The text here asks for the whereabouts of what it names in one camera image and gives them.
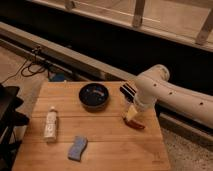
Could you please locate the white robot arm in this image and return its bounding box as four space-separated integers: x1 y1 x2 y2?
124 64 213 129

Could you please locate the black striped block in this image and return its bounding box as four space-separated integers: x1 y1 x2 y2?
120 83 136 99

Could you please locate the dark blue bowl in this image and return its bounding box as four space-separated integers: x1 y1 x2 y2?
79 83 109 108

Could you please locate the blue sponge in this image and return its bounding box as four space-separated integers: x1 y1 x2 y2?
68 136 88 162

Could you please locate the white plastic bottle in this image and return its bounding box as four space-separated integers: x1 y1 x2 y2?
44 106 58 142

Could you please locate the blue floor object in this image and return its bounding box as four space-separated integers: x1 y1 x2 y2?
49 73 65 82

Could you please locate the black chair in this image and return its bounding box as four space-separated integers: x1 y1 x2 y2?
0 83 29 171

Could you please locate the black floor cable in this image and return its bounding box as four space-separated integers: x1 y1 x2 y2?
1 46 51 84

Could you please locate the grey metal rail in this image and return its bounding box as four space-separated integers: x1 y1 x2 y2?
0 21 213 129

